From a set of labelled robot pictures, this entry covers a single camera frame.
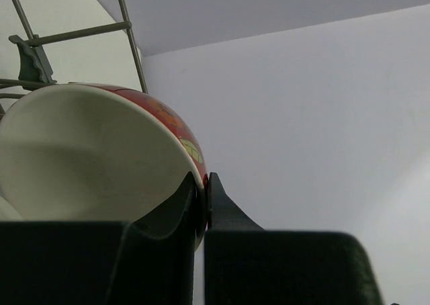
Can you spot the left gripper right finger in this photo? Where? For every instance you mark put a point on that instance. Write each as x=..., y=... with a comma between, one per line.
x=245, y=264

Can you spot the grey wire dish rack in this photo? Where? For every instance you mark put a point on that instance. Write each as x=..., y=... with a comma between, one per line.
x=35, y=70

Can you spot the white bowl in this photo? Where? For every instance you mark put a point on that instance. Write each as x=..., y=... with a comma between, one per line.
x=7, y=212

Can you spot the brown bottom bowl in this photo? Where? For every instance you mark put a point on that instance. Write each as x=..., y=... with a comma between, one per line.
x=82, y=151

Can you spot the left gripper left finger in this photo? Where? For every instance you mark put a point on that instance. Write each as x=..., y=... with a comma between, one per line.
x=149, y=261

